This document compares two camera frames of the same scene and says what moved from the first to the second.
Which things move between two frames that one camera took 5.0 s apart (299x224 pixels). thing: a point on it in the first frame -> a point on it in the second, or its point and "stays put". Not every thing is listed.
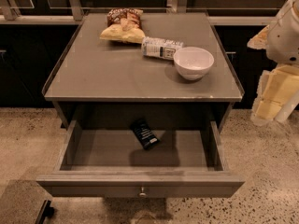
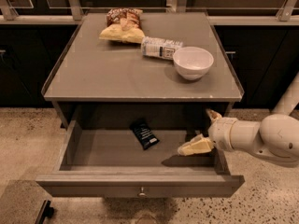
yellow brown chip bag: (124, 24) stays put
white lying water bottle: (158, 48) stays put
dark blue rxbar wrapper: (144, 133) stays put
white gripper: (284, 37) -> (220, 133)
